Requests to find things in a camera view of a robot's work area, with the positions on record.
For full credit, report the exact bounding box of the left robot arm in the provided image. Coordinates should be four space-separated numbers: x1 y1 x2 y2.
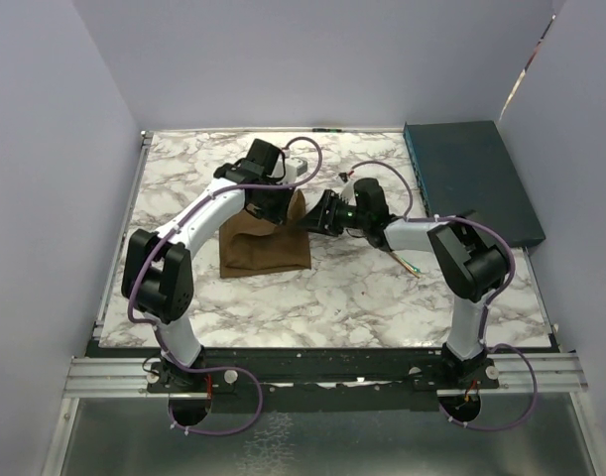
121 139 306 392

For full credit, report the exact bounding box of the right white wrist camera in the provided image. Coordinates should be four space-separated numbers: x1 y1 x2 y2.
338 171 354 203

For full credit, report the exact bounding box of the copper iridescent fork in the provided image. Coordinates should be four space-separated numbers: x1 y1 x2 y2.
388 252 421 278

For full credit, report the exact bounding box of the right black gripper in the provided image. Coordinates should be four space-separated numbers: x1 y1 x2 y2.
296 190 369 239

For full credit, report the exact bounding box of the brown cloth napkin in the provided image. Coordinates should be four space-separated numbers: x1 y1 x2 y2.
219 190 311 279

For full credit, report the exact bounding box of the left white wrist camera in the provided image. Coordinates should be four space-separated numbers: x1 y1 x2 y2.
283 158 308 183

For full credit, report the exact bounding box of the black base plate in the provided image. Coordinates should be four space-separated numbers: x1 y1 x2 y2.
107 348 493 413

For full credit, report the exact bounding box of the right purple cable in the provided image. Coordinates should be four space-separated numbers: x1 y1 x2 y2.
349 161 540 432

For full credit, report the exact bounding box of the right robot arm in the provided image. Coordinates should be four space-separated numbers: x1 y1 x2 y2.
297 178 515 388

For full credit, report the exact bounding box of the dark teal flat box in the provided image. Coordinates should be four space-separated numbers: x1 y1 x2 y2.
403 120 545 248

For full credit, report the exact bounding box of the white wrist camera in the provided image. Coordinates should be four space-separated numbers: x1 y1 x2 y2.
283 158 308 183
338 171 354 203

